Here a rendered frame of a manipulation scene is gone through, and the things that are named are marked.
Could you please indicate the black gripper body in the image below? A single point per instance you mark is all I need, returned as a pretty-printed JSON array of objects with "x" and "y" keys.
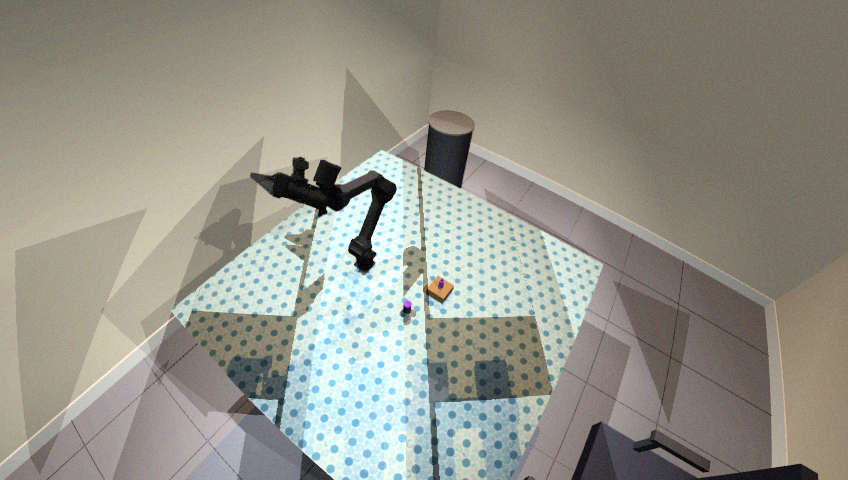
[{"x": 291, "y": 189}]

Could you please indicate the orange block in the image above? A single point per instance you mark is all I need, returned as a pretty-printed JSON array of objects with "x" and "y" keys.
[{"x": 440, "y": 295}]

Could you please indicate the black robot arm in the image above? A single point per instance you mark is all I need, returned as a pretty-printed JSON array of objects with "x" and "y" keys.
[{"x": 338, "y": 196}]

